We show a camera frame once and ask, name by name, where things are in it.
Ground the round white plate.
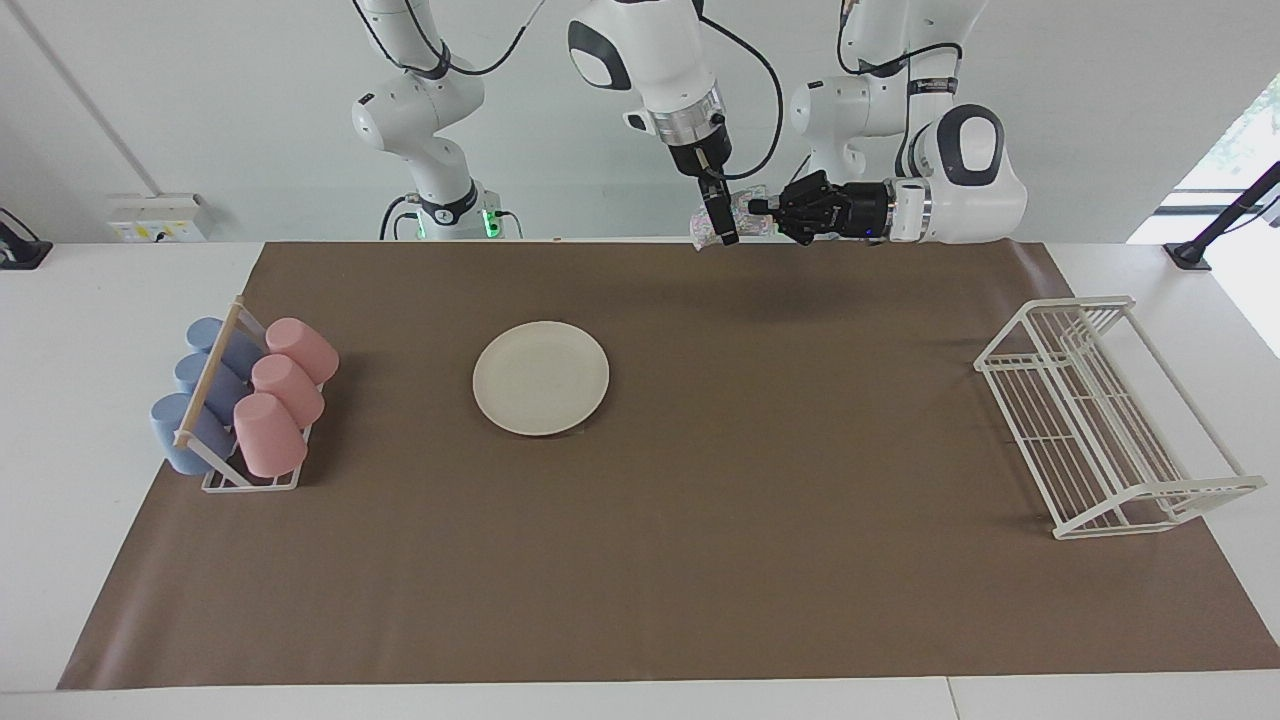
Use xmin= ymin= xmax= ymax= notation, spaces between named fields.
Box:
xmin=472 ymin=321 xmax=610 ymax=437

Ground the brown table mat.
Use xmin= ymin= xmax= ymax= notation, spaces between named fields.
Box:
xmin=57 ymin=240 xmax=1280 ymax=691

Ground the black mounting stand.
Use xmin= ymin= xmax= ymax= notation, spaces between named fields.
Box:
xmin=1164 ymin=160 xmax=1280 ymax=272

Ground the bright window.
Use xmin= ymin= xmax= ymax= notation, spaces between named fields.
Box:
xmin=1125 ymin=70 xmax=1280 ymax=359

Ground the pink plastic cup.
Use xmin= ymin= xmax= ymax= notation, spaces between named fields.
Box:
xmin=233 ymin=392 xmax=309 ymax=479
xmin=265 ymin=317 xmax=340 ymax=386
xmin=251 ymin=354 xmax=326 ymax=427

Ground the blue plastic cup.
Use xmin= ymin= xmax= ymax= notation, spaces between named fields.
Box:
xmin=186 ymin=317 xmax=267 ymax=379
xmin=150 ymin=393 xmax=237 ymax=475
xmin=174 ymin=352 xmax=251 ymax=423

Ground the black table clamp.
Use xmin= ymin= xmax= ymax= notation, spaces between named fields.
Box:
xmin=0 ymin=207 xmax=54 ymax=270

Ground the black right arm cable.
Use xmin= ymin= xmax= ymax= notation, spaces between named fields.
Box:
xmin=350 ymin=0 xmax=784 ymax=182

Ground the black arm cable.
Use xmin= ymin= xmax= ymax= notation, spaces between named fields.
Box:
xmin=350 ymin=0 xmax=784 ymax=182
xmin=837 ymin=0 xmax=967 ymax=77

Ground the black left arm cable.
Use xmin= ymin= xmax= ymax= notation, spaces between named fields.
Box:
xmin=837 ymin=0 xmax=967 ymax=77

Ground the white wire dish rack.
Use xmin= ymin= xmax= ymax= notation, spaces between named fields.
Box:
xmin=975 ymin=295 xmax=1267 ymax=541

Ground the cup rack with wooden handle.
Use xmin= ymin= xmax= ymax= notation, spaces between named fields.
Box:
xmin=174 ymin=295 xmax=323 ymax=493

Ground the white wall outlet box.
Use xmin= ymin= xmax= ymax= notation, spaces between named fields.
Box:
xmin=107 ymin=193 xmax=207 ymax=244

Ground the white wall cable duct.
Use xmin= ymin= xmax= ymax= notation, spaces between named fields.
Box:
xmin=0 ymin=0 xmax=166 ymax=201

